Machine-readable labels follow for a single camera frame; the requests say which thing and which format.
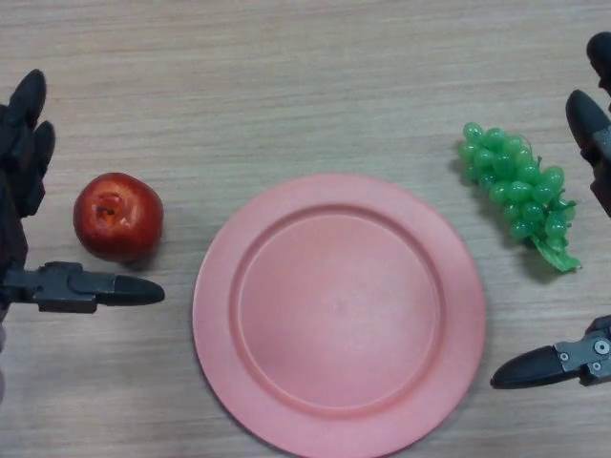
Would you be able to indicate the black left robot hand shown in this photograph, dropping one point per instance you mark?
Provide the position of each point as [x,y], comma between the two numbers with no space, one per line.
[19,157]

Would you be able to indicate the red apple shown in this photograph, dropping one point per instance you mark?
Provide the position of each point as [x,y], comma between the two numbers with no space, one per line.
[119,219]

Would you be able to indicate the pink round plate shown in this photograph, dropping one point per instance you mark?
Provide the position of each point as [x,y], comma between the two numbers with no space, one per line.
[339,310]

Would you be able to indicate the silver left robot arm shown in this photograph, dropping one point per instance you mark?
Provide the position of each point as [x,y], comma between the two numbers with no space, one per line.
[2,367]

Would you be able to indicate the green grape bunch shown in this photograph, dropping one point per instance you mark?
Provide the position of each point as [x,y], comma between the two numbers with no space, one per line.
[515,188]

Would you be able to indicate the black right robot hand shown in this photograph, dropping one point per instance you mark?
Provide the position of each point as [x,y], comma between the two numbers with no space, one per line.
[584,119]

